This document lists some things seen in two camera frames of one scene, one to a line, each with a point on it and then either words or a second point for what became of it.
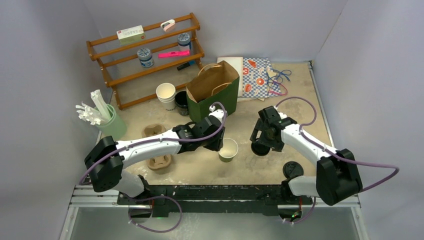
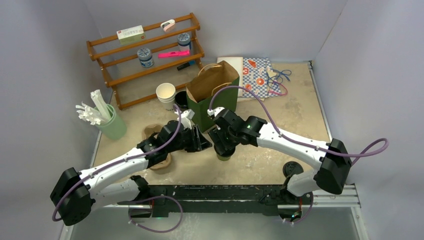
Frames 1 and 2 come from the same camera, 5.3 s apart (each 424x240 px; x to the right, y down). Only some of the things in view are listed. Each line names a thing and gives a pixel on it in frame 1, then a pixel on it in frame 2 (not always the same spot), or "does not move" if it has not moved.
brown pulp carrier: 160,163 does not move
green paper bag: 215,83 does not move
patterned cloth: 258,79 does not move
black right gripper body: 265,138 -> 227,138
